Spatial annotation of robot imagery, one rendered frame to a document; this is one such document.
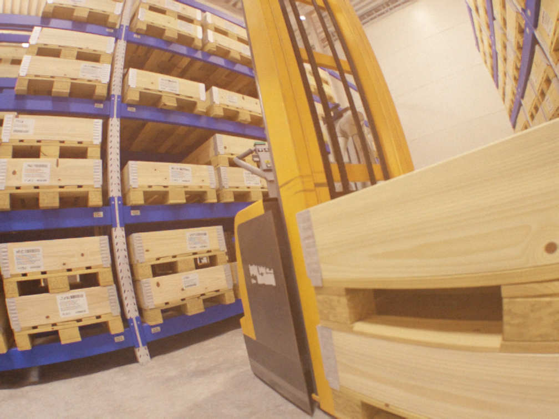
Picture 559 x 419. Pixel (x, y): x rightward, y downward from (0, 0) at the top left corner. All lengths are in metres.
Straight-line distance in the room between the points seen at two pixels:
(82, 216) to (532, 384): 2.25
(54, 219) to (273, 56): 1.71
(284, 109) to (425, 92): 6.25
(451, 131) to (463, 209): 6.24
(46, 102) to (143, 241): 1.36
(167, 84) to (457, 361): 2.71
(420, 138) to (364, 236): 6.26
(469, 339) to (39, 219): 2.18
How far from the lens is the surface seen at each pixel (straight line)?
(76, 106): 2.42
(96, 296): 2.02
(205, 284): 2.29
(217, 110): 2.87
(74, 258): 2.00
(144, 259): 2.08
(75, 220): 2.10
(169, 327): 2.25
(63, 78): 2.49
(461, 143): 6.62
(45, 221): 2.09
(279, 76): 1.05
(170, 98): 2.64
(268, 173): 1.78
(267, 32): 1.19
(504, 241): 0.47
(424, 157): 6.72
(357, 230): 0.62
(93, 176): 2.12
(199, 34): 3.44
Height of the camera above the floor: 0.72
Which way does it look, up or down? 7 degrees up
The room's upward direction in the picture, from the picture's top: 11 degrees counter-clockwise
